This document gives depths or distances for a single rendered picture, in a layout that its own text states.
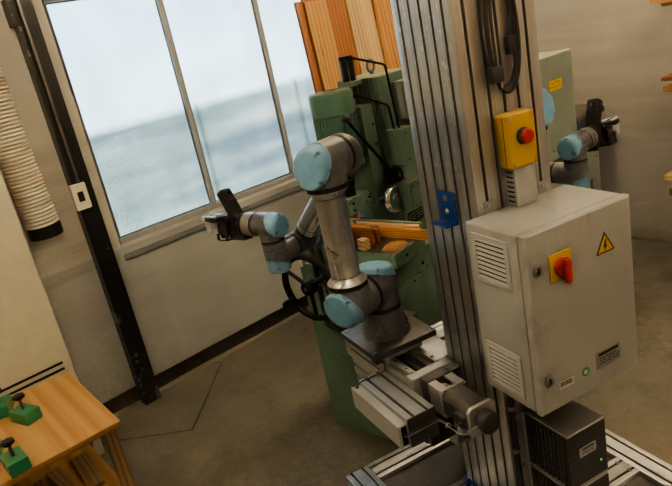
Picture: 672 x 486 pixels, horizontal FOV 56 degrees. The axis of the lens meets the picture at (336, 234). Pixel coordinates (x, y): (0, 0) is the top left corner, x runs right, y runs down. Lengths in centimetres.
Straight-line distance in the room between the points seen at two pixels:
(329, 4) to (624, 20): 180
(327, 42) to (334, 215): 253
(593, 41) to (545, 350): 317
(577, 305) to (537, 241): 22
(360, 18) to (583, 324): 312
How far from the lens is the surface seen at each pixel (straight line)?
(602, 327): 172
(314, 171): 167
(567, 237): 155
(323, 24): 417
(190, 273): 378
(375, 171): 267
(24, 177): 319
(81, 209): 336
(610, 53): 449
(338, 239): 175
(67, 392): 298
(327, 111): 250
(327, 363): 294
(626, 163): 461
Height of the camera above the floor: 175
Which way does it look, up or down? 18 degrees down
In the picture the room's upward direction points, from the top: 12 degrees counter-clockwise
